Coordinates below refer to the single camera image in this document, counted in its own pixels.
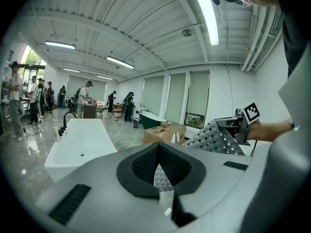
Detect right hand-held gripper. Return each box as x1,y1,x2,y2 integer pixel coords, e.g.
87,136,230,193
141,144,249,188
215,100,260,147

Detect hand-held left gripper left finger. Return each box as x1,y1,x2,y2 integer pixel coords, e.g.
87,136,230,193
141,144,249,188
36,142,178,233

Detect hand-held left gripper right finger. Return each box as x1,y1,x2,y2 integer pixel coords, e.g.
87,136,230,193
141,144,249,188
159,142,252,228

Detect grey perforated bath mat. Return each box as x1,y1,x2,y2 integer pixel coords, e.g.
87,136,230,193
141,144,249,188
153,118,246,191

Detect person's right forearm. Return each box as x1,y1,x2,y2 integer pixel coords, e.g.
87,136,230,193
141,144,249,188
247,118,296,143

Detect white bathtub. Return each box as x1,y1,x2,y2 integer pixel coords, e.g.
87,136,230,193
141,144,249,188
43,117,119,183

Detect large torn cardboard box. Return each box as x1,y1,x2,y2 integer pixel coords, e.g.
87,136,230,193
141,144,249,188
143,121,187,145

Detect brown wooden cabinet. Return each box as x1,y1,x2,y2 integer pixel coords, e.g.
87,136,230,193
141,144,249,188
82,103,97,119

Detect black bathtub faucet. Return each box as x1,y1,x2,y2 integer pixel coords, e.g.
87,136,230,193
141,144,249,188
62,111,77,133

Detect dark green bathtub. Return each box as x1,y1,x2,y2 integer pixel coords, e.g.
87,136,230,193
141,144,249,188
139,110,168,131

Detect small wooden cart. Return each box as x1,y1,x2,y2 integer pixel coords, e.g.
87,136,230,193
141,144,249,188
113,103,123,118

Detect white vanity cabinet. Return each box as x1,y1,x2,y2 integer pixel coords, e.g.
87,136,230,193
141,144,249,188
133,107,149,121

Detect white ceiling pipes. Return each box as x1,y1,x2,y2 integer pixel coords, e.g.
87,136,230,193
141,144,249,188
240,6,284,72

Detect wide grey roller blind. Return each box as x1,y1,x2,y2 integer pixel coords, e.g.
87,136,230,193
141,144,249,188
67,74,107,103

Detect person's black shirt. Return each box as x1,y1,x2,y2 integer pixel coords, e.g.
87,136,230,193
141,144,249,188
281,6,311,79

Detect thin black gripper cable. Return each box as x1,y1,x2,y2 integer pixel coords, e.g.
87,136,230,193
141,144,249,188
250,139,259,157

